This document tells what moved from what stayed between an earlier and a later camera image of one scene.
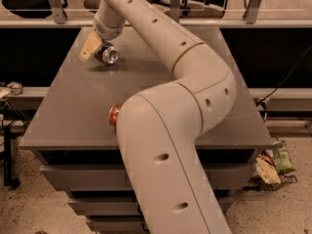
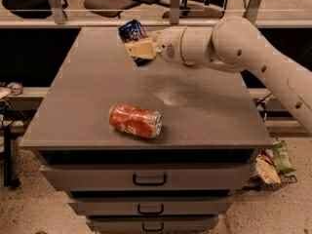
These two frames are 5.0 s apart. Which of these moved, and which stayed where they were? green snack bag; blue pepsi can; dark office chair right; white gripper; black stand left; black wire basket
Moved: blue pepsi can; white gripper
Stayed: black stand left; black wire basket; dark office chair right; green snack bag
